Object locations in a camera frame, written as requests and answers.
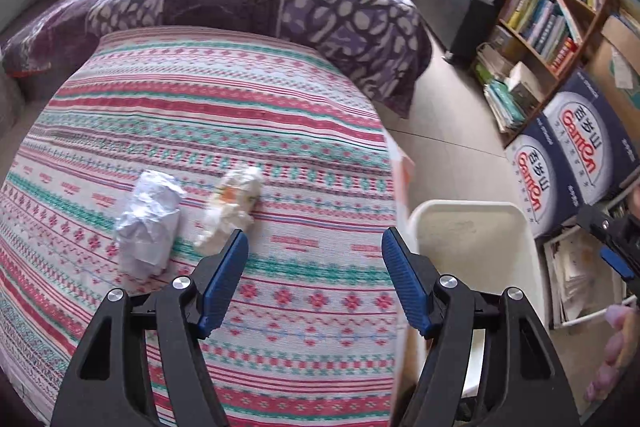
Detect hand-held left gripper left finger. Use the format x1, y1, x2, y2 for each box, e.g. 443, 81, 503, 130
50, 228, 249, 427

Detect purple patterned blanket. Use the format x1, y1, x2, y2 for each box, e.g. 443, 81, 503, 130
2, 0, 434, 118

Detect white tray of papers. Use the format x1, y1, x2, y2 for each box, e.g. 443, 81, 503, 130
544, 224, 628, 330

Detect crumpled white paper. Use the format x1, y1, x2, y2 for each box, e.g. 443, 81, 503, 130
115, 170, 187, 278

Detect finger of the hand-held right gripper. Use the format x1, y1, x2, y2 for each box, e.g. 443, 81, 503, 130
577, 204, 640, 281

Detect person's right hand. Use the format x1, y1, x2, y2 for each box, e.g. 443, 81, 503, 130
584, 302, 640, 404

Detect brown cardboard box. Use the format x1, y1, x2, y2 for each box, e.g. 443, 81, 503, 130
589, 14, 640, 108

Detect tissue wad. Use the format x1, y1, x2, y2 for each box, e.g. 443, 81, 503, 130
194, 166, 263, 254

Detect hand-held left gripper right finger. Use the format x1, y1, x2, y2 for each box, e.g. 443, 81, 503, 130
381, 227, 581, 427

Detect striped patterned tablecloth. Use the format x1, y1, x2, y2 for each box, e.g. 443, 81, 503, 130
0, 27, 417, 427

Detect blue and white printed carton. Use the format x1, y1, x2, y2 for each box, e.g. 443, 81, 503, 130
505, 119, 583, 239
542, 67, 640, 214

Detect dark bench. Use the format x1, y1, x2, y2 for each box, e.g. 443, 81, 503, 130
394, 0, 489, 64

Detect stack of floor books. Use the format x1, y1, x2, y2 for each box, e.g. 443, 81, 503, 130
474, 41, 547, 135

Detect wooden bookshelf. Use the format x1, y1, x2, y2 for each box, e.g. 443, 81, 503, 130
470, 0, 623, 148

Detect white plastic bin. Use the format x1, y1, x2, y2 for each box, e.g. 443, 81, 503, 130
406, 200, 557, 405

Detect rows of shelf books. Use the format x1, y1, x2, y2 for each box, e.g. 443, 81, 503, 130
500, 0, 613, 75

